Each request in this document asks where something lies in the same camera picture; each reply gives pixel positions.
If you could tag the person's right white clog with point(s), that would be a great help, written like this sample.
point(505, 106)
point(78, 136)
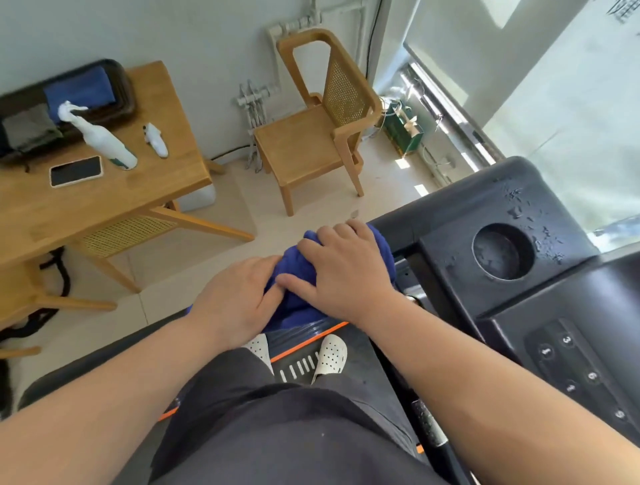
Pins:
point(332, 355)

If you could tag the white spray bottle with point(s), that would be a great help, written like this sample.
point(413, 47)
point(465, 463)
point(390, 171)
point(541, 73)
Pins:
point(107, 145)

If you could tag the white pipe manifold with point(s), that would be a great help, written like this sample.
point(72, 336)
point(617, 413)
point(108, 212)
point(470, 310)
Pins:
point(255, 95)

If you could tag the person's left hand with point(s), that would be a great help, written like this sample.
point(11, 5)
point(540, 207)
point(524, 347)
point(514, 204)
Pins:
point(235, 300)

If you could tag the dark brown slatted tray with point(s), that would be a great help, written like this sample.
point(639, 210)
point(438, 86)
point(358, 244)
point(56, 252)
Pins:
point(125, 100)

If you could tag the folded blue cloth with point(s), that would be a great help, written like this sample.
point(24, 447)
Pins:
point(80, 90)

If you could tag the wooden table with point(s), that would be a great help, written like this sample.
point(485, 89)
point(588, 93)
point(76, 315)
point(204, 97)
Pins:
point(75, 210)

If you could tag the person's white clog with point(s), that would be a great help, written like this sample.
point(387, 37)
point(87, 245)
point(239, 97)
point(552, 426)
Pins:
point(257, 347)
point(332, 355)

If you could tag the person's left white clog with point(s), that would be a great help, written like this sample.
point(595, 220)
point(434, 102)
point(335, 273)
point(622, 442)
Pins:
point(257, 347)

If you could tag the person's right hand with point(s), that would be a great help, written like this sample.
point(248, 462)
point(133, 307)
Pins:
point(345, 275)

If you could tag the person's left forearm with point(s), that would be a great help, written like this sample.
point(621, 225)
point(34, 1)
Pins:
point(100, 414)

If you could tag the green gift bag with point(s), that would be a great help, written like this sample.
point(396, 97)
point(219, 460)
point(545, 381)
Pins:
point(400, 130)

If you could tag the small white handheld device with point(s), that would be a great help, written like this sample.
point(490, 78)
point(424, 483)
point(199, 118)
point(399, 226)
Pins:
point(157, 142)

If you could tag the blue cleaning cloth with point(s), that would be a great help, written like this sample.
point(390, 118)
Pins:
point(387, 255)

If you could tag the white wall heating pipes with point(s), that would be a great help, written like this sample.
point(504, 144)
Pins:
point(300, 22)

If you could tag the folded grey cloth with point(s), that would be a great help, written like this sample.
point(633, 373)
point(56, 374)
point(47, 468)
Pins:
point(30, 127)

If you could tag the wooden rattan chair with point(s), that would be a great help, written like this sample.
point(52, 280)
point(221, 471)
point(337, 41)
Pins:
point(15, 295)
point(305, 145)

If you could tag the metal window track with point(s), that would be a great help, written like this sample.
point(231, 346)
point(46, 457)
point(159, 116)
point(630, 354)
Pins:
point(450, 110)

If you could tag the person's right forearm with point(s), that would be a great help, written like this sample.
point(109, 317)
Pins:
point(500, 399)

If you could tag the person's black shorts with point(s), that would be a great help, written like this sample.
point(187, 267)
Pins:
point(280, 429)

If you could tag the black treadmill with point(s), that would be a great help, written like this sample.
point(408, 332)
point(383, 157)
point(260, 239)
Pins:
point(550, 200)

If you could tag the smartphone with white case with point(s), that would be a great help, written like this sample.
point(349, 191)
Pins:
point(76, 171)

